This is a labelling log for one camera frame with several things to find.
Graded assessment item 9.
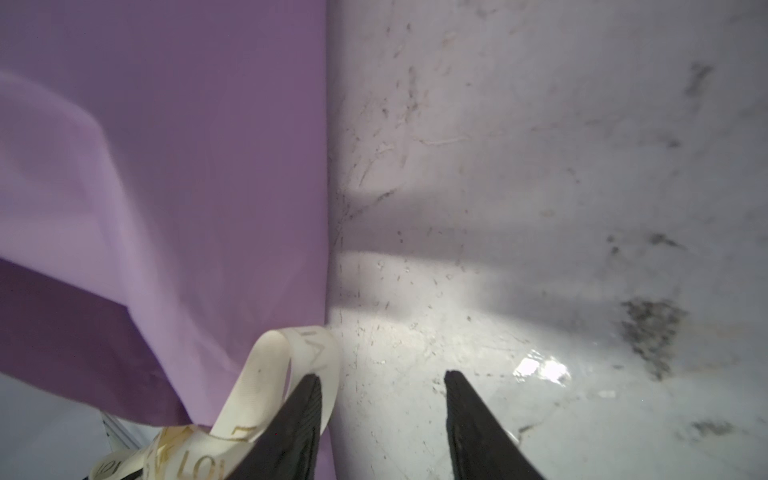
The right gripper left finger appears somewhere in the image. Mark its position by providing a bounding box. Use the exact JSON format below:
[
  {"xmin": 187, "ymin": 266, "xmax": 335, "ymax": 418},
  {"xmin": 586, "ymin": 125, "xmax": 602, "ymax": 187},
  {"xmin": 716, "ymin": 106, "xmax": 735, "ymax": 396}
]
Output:
[{"xmin": 227, "ymin": 374, "xmax": 322, "ymax": 480}]

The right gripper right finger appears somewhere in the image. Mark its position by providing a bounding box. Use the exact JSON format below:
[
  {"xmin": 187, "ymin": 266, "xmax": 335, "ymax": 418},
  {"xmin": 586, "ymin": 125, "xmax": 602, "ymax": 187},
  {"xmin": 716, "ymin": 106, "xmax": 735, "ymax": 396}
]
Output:
[{"xmin": 444, "ymin": 370, "xmax": 543, "ymax": 480}]

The white ribbon string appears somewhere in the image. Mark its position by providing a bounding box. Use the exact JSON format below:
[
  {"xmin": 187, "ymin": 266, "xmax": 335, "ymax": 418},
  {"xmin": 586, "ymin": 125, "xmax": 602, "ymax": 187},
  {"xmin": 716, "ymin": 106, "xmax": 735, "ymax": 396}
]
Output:
[{"xmin": 89, "ymin": 325, "xmax": 342, "ymax": 480}]

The pink purple wrapping paper sheet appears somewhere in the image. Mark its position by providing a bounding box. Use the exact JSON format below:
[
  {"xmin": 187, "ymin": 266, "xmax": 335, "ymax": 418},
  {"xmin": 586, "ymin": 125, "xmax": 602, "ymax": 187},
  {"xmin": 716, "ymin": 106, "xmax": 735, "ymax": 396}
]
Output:
[{"xmin": 0, "ymin": 0, "xmax": 338, "ymax": 480}]

